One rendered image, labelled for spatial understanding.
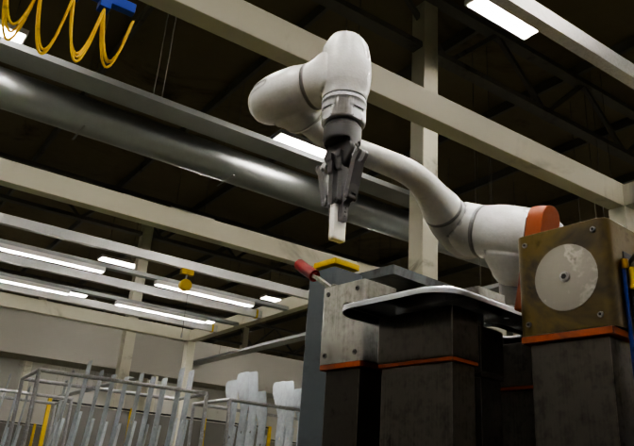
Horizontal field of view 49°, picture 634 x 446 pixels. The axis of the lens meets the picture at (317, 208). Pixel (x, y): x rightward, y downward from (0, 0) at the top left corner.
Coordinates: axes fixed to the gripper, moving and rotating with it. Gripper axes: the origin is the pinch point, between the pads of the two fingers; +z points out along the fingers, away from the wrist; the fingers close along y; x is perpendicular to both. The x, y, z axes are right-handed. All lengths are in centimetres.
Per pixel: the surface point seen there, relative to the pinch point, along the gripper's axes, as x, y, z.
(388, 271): 7.7, 5.9, 8.4
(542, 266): -14, 50, 22
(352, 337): -13.4, 19.8, 26.0
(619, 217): 475, -171, -190
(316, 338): -3.5, 0.2, 22.1
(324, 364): -13.4, 14.1, 29.3
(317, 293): -3.5, -0.4, 14.2
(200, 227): 270, -534, -210
